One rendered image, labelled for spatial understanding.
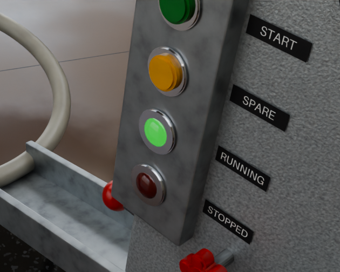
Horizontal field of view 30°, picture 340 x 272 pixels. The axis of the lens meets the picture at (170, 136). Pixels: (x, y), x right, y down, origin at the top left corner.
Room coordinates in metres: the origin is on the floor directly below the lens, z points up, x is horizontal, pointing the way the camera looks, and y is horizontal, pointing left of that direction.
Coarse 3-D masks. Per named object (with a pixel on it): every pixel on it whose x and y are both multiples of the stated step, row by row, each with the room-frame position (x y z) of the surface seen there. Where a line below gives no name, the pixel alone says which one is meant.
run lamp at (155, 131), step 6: (150, 120) 0.38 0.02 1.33; (156, 120) 0.38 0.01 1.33; (150, 126) 0.38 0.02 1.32; (156, 126) 0.38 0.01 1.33; (162, 126) 0.38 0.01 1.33; (150, 132) 0.38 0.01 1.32; (156, 132) 0.38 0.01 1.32; (162, 132) 0.38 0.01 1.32; (150, 138) 0.38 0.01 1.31; (156, 138) 0.38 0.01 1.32; (162, 138) 0.38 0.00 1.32; (156, 144) 0.38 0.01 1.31; (162, 144) 0.38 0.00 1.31
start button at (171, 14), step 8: (160, 0) 0.38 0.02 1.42; (168, 0) 0.38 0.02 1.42; (176, 0) 0.38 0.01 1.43; (184, 0) 0.37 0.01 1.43; (160, 8) 0.38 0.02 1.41; (168, 8) 0.38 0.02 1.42; (176, 8) 0.38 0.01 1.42; (184, 8) 0.37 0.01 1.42; (192, 8) 0.38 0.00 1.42; (168, 16) 0.38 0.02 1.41; (176, 16) 0.38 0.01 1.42; (184, 16) 0.37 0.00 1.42
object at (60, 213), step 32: (64, 160) 0.71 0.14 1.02; (0, 192) 0.62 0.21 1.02; (32, 192) 0.68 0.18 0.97; (64, 192) 0.69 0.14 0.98; (96, 192) 0.66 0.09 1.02; (0, 224) 0.61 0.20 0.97; (32, 224) 0.57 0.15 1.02; (64, 224) 0.62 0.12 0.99; (96, 224) 0.62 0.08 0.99; (128, 224) 0.62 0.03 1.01; (64, 256) 0.53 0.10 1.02; (96, 256) 0.51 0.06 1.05
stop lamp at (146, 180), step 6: (138, 174) 0.39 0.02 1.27; (144, 174) 0.38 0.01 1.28; (138, 180) 0.38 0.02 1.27; (144, 180) 0.38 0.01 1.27; (150, 180) 0.38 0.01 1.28; (138, 186) 0.38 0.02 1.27; (144, 186) 0.38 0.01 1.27; (150, 186) 0.38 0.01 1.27; (144, 192) 0.38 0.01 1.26; (150, 192) 0.38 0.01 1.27; (156, 192) 0.38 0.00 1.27; (150, 198) 0.38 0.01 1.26
